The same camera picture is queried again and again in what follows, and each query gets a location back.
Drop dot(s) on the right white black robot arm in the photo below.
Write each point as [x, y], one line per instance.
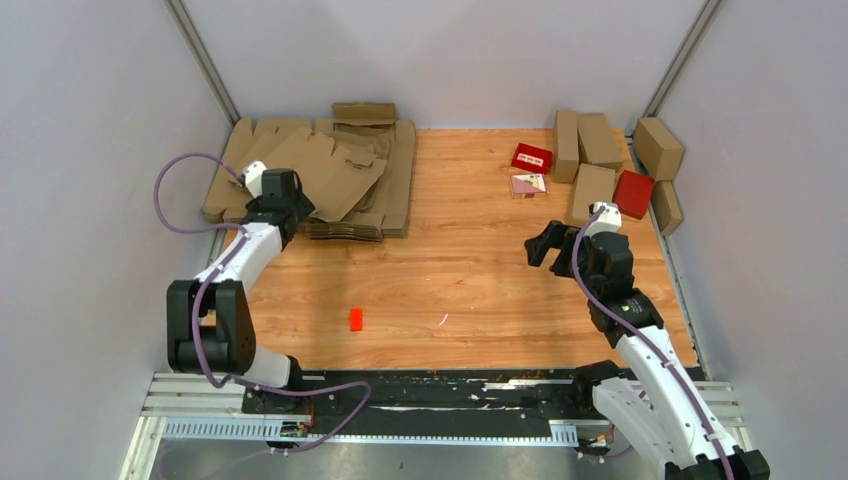
[666, 420]

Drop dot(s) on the folded cardboard box front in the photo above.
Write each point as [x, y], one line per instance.
[592, 184]

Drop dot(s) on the red box with white labels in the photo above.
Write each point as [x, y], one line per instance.
[532, 159]

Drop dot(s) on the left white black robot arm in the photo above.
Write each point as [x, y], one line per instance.
[209, 326]

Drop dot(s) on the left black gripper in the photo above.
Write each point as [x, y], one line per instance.
[304, 205]

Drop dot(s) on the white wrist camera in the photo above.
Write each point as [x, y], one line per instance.
[605, 217]
[252, 177]

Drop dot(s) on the folded cardboard box back middle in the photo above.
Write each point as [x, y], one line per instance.
[597, 145]

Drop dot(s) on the stack of flat cardboard blanks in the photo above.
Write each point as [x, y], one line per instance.
[383, 213]

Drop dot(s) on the plain red box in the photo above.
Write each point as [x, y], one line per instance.
[633, 193]

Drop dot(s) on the brown cardboard box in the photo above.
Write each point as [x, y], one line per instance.
[335, 175]

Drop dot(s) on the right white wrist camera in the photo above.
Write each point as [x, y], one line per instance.
[605, 217]

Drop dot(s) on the folded cardboard box right edge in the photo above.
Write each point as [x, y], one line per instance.
[667, 211]

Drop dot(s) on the aluminium rail frame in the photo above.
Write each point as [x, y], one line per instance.
[451, 295]

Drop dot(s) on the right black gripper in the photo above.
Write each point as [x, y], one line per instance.
[553, 236]

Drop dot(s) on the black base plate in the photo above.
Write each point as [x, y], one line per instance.
[462, 402]

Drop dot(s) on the pink white printed box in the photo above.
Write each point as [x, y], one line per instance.
[527, 186]

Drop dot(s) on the folded cardboard box upright left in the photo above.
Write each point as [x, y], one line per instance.
[566, 147]

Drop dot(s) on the white slotted cable duct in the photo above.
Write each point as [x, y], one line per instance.
[200, 428]

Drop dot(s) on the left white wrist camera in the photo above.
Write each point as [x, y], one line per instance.
[252, 177]

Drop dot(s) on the folded cardboard box far right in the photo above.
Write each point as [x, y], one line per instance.
[657, 148]

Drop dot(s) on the small orange block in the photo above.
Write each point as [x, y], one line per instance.
[356, 319]

